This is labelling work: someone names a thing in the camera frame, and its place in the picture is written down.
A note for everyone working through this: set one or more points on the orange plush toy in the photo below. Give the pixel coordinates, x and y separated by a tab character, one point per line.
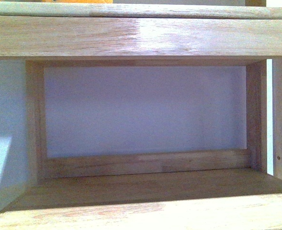
81	1

